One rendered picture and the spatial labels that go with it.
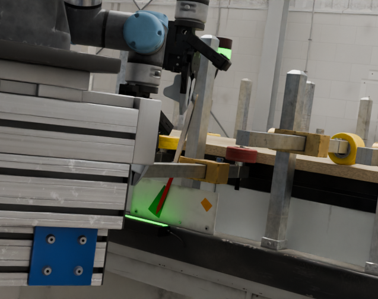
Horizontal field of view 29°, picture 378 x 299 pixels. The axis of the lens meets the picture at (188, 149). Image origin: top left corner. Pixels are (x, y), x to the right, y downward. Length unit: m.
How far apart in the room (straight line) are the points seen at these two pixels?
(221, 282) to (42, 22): 1.01
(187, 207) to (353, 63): 7.56
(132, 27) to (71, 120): 0.50
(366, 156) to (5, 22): 0.68
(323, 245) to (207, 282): 0.30
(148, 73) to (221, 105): 8.43
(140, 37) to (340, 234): 0.74
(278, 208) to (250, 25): 8.28
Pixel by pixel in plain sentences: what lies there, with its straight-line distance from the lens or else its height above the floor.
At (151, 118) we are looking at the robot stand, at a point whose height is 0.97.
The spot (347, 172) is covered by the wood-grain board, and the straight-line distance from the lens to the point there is 1.84.
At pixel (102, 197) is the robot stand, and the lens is 0.99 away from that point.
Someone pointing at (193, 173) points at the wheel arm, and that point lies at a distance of 1.74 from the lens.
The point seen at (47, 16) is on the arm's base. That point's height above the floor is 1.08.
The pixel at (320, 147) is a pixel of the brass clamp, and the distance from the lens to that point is 1.64.
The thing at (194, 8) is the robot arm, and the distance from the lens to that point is 1.70.
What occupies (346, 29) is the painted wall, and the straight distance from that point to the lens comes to 9.38.
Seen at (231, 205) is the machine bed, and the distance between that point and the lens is 2.01.
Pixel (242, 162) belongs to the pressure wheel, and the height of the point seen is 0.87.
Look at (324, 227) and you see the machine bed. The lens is 1.88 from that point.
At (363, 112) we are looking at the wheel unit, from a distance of 2.79.
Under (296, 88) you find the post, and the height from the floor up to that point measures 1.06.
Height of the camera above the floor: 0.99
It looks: 3 degrees down
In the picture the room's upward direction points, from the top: 7 degrees clockwise
